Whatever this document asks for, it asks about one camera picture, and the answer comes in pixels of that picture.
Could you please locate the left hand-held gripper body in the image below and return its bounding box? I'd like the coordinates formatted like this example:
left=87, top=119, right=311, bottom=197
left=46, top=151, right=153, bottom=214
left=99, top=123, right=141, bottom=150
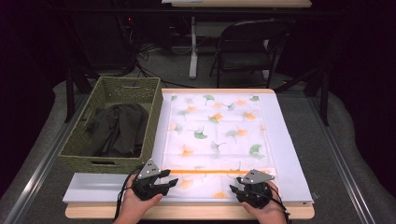
left=131, top=158, right=166, bottom=201

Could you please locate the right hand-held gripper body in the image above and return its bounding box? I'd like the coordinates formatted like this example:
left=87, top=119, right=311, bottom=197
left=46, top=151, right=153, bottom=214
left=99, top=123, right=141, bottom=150
left=236, top=169, right=276, bottom=209

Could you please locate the white leaf-print mesh laundry bag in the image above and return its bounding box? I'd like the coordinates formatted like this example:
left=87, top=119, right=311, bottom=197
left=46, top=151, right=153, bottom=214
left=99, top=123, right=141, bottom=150
left=162, top=92, right=278, bottom=200

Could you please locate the dark garment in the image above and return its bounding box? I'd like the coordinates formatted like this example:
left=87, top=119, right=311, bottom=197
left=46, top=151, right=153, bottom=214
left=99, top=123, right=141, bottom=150
left=83, top=103, right=149, bottom=159

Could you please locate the green woven basket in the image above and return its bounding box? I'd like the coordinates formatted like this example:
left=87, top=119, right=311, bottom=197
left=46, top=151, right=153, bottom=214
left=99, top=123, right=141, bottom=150
left=58, top=76, right=164, bottom=175

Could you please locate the person's right hand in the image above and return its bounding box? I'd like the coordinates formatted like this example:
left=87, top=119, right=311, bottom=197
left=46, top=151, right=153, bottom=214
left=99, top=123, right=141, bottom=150
left=241, top=181, right=288, bottom=224

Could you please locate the person's left hand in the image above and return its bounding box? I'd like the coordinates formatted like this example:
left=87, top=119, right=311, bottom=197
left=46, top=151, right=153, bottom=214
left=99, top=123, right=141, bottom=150
left=113, top=174, right=164, bottom=224

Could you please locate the white board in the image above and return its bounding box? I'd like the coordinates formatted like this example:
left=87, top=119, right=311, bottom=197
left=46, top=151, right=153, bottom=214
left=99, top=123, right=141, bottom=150
left=62, top=92, right=315, bottom=204

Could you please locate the black stand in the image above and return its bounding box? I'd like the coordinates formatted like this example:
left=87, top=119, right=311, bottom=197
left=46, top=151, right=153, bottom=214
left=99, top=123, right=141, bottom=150
left=64, top=62, right=101, bottom=124
left=274, top=66, right=331, bottom=127

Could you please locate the black folding chair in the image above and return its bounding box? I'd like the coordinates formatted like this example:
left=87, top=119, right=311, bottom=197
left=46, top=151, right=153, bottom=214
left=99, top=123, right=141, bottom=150
left=208, top=19, right=289, bottom=90

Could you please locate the white-legged desk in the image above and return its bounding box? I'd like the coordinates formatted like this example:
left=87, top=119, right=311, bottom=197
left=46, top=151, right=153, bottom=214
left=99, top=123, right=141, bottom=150
left=162, top=0, right=313, bottom=80

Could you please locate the left hand-held gripper cable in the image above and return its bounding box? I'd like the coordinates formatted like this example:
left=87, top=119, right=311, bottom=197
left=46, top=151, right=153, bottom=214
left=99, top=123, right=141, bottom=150
left=113, top=164, right=146, bottom=222

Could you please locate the hand-held gripper cable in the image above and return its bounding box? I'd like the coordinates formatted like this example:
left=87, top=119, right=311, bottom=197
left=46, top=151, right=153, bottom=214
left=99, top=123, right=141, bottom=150
left=113, top=164, right=146, bottom=222
left=236, top=176, right=291, bottom=224

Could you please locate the right hand-held gripper cable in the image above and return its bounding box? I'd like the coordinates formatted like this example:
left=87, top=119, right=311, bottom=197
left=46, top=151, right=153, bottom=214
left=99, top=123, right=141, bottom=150
left=236, top=176, right=291, bottom=224

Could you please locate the metal floor rail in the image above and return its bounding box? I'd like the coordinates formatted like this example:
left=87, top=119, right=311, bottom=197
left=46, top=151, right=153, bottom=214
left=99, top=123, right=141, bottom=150
left=306, top=92, right=377, bottom=224
left=3, top=92, right=90, bottom=224

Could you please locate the bundle of floor cables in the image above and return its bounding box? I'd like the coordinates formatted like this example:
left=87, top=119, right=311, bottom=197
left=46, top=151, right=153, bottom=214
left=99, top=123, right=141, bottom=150
left=118, top=15, right=200, bottom=90

